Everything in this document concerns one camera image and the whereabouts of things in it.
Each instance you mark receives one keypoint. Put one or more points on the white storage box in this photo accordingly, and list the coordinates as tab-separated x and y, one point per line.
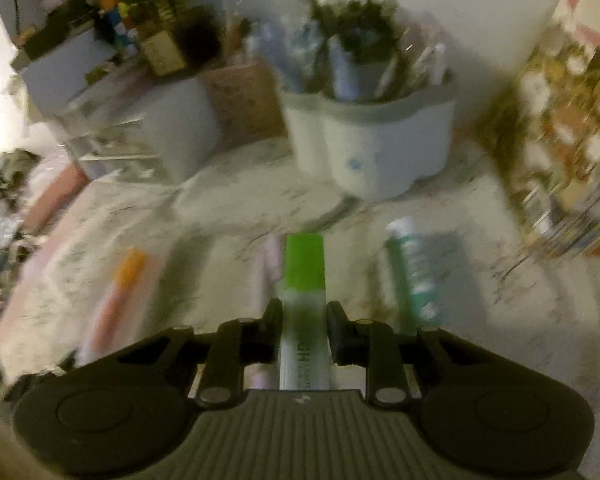
70	65

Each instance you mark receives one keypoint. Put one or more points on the dark green box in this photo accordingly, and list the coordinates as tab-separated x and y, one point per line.
55	30

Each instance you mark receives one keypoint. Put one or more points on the white flower-shaped pen holder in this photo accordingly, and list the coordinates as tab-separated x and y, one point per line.
370	145

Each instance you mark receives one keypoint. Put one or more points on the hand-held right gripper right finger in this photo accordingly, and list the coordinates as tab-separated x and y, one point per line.
339	335

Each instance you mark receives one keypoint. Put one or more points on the green white glue stick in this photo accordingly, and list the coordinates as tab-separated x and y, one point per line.
415	270

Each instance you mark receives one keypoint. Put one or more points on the purple character pen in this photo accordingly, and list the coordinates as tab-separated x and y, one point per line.
270	260

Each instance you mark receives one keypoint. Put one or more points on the bright green highlighter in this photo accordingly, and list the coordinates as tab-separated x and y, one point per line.
305	280

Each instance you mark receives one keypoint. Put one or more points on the bunch of thin pencils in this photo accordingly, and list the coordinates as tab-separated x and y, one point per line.
232	30

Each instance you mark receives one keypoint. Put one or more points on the pink mesh pen holder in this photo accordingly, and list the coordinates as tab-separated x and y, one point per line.
245	100

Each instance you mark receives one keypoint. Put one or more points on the bunch of blue white pens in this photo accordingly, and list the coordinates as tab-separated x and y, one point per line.
350	45

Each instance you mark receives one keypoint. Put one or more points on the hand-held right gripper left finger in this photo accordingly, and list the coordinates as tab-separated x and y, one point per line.
270	335

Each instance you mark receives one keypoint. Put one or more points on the orange capped pink highlighter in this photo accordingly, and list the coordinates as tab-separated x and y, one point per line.
115	300

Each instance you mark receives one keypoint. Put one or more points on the white drawer organizer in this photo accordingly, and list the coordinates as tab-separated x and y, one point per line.
170	125

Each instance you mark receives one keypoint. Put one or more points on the pink flat box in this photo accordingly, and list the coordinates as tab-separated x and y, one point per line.
55	197

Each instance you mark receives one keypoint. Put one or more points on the potted bamboo plant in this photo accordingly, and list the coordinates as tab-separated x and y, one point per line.
170	25

